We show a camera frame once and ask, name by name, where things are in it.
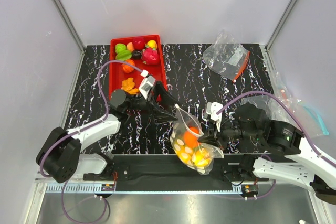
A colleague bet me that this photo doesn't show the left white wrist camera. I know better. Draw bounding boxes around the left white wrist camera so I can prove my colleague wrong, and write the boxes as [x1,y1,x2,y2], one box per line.
[138,75,156,100]

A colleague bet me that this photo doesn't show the pink toy dragon fruit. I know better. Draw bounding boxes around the pink toy dragon fruit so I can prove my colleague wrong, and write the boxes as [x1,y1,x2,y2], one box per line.
[141,47,160,65]

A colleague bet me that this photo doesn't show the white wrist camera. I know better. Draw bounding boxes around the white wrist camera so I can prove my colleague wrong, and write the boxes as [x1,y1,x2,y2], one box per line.
[138,75,156,100]
[204,102,223,122]

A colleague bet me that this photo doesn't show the orange toy pumpkin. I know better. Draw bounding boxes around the orange toy pumpkin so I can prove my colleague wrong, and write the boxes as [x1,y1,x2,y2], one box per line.
[121,59,135,74]

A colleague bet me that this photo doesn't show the red plastic tray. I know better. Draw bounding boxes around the red plastic tray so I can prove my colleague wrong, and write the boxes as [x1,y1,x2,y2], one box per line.
[109,35,167,96]

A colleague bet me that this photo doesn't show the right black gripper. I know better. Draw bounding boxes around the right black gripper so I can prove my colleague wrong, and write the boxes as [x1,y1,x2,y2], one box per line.
[197,115,261,150]

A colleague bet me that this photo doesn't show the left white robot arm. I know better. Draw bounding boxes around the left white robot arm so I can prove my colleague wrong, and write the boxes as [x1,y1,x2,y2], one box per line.
[36,78,178,183]

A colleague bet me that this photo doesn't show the yellow toy mango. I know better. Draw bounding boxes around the yellow toy mango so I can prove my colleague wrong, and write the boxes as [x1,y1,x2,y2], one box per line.
[192,148,212,168]

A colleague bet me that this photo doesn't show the orange toy ginger root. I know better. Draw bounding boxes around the orange toy ginger root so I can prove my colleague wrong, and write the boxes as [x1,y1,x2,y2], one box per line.
[121,78,139,95]

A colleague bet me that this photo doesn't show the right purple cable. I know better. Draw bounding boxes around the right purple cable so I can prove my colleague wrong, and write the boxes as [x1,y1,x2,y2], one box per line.
[216,90,336,204]

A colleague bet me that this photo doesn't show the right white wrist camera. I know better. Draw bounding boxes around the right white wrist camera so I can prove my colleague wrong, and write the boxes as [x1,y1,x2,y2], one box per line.
[204,102,223,122]

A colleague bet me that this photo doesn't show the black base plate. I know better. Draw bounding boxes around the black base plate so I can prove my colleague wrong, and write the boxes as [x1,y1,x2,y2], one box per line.
[83,155,255,194]

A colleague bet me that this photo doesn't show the orange toy orange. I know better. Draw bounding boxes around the orange toy orange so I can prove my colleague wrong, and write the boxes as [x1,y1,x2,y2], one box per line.
[183,127,200,149]

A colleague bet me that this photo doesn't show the clear bags blue red zippers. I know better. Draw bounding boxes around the clear bags blue red zippers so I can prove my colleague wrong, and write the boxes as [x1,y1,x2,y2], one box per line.
[241,72,329,138]

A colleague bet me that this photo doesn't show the yellow toy banana bunch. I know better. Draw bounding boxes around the yellow toy banana bunch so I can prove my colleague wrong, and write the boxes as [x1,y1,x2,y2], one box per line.
[176,147,193,166]

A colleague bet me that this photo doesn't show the dark red toy apple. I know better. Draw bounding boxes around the dark red toy apple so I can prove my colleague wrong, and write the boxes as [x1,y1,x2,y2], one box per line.
[132,37,145,50]

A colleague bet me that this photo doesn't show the polka dot zip bag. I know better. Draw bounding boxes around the polka dot zip bag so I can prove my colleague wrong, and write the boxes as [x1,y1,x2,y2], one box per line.
[170,104,224,175]

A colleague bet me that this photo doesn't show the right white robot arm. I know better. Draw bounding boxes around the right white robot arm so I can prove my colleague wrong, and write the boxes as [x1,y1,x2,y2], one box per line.
[200,102,335,205]

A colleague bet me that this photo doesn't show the peach toy fruit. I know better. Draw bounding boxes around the peach toy fruit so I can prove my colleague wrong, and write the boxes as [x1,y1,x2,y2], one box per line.
[127,42,134,52]

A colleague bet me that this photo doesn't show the dark purple toy mangosteen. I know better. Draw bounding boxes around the dark purple toy mangosteen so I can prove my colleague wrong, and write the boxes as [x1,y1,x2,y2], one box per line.
[132,50,142,60]

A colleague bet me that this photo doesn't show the green toy starfruit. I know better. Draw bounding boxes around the green toy starfruit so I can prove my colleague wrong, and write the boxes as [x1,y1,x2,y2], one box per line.
[115,50,132,61]

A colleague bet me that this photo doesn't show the yellow toy lemon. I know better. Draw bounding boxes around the yellow toy lemon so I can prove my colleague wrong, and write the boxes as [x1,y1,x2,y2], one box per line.
[146,40,158,50]

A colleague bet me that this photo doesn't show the green toy pepper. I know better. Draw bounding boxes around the green toy pepper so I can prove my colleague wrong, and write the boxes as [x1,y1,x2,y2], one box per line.
[114,43,127,54]

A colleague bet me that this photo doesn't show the clear bag orange zipper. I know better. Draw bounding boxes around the clear bag orange zipper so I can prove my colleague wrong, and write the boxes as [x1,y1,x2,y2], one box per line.
[203,29,250,83]

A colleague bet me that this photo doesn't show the purple cable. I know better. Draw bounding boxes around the purple cable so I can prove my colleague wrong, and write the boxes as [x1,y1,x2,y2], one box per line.
[216,90,336,204]
[39,60,148,221]

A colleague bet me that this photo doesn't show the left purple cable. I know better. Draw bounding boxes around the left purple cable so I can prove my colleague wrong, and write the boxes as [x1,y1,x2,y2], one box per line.
[39,60,148,221]

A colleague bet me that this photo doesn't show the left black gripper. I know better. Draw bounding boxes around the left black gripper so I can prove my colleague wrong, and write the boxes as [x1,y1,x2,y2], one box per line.
[127,82,181,124]

